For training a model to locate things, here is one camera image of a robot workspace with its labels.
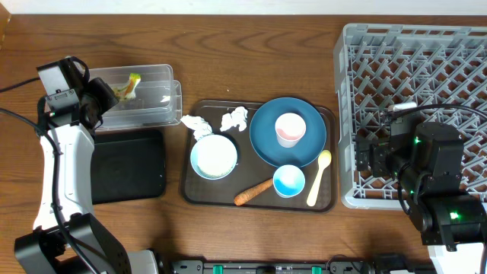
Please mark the pink white paper cup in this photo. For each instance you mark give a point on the pink white paper cup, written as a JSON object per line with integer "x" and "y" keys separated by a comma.
{"x": 289, "y": 128}

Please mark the light blue rice bowl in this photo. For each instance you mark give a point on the light blue rice bowl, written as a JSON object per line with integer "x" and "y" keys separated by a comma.
{"x": 213, "y": 157}

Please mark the black plastic bin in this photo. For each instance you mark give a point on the black plastic bin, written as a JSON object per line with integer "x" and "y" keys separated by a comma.
{"x": 128, "y": 166}

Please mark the orange carrot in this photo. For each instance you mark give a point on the orange carrot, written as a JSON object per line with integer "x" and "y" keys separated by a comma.
{"x": 252, "y": 192}

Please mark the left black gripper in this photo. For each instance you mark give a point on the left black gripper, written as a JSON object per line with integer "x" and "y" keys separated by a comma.
{"x": 98, "y": 88}

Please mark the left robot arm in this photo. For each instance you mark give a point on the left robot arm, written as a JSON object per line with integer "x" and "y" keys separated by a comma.
{"x": 66, "y": 236}

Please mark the black rail at table edge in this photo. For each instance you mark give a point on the black rail at table edge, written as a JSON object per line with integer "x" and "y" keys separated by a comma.
{"x": 389, "y": 263}

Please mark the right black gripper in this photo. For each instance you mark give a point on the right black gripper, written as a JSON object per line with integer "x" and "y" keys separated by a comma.
{"x": 380, "y": 147}

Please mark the dark brown serving tray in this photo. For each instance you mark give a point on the dark brown serving tray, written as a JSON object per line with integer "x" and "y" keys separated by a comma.
{"x": 252, "y": 170}

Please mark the pale yellow plastic spoon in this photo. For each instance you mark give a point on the pale yellow plastic spoon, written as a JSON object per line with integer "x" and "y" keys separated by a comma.
{"x": 324, "y": 160}

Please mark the small blue white cup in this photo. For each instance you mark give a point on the small blue white cup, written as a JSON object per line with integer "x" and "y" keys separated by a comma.
{"x": 288, "y": 181}

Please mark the grey dishwasher rack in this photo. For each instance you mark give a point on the grey dishwasher rack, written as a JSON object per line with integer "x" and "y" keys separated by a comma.
{"x": 440, "y": 68}

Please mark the clear plastic bin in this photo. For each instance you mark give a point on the clear plastic bin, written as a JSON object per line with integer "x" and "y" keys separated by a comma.
{"x": 157, "y": 102}

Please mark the yellow green snack wrapper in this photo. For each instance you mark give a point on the yellow green snack wrapper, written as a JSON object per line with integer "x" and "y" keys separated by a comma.
{"x": 127, "y": 91}

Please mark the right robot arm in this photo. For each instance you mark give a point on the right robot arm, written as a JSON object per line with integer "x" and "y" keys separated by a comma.
{"x": 426, "y": 163}

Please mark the dark blue plate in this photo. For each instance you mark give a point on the dark blue plate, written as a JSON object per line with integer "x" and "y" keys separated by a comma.
{"x": 264, "y": 139}

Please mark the white tissue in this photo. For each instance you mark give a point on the white tissue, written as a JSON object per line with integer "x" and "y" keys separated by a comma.
{"x": 198, "y": 125}
{"x": 237, "y": 118}

